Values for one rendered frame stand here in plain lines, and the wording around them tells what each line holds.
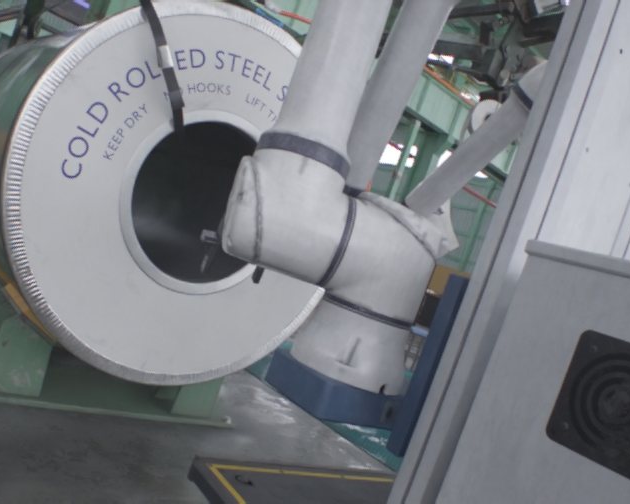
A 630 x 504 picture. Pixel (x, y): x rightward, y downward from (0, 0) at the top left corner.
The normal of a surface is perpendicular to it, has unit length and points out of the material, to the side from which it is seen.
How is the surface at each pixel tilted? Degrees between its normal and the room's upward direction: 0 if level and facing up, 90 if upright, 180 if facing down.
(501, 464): 90
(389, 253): 89
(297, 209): 80
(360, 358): 68
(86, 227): 90
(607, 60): 90
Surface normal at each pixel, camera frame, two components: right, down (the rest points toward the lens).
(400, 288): 0.32, 0.14
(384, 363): 0.51, -0.19
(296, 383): -0.77, -0.26
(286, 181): 0.05, -0.18
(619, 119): 0.54, 0.22
